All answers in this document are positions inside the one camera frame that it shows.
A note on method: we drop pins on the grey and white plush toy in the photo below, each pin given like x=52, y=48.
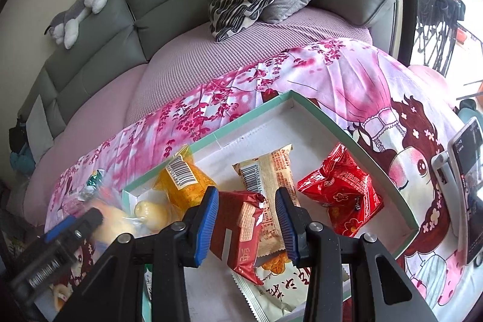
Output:
x=75, y=16

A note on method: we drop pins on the light grey cushion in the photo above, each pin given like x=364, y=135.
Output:
x=39, y=129

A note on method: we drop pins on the red wafer packet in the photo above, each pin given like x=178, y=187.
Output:
x=241, y=231

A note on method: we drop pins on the green cardboard box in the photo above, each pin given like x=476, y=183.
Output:
x=264, y=126

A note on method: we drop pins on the teal cloth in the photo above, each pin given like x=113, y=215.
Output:
x=22, y=159

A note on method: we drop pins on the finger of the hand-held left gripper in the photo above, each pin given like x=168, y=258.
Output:
x=60, y=229

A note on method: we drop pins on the black bag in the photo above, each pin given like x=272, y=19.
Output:
x=18, y=135

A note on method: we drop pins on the smartphone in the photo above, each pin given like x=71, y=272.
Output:
x=471, y=175

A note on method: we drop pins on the green and white biscuit packet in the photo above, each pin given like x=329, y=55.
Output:
x=148, y=280

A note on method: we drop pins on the yellow pudding cup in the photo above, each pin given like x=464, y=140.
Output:
x=154, y=214

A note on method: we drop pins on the white phone stand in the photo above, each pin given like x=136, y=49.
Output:
x=443, y=175

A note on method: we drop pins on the yellow snack packet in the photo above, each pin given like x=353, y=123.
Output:
x=181, y=190

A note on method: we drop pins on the black metal rack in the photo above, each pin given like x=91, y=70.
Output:
x=437, y=5

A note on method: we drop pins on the printed blanket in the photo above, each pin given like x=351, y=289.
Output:
x=339, y=80

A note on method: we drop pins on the beige snack packet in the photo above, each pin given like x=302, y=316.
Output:
x=268, y=175

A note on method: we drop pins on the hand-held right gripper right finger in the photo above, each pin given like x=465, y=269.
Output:
x=286, y=227

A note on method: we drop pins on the red flowered snack packet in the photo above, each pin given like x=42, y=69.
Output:
x=339, y=190

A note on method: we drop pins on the white packet with orange print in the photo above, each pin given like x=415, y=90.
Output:
x=275, y=292

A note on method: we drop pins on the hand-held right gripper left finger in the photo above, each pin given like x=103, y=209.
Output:
x=207, y=227

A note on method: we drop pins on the green and white snack packet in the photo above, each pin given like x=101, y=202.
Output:
x=93, y=178

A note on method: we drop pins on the clear packet with yellow cake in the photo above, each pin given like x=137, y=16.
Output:
x=113, y=224

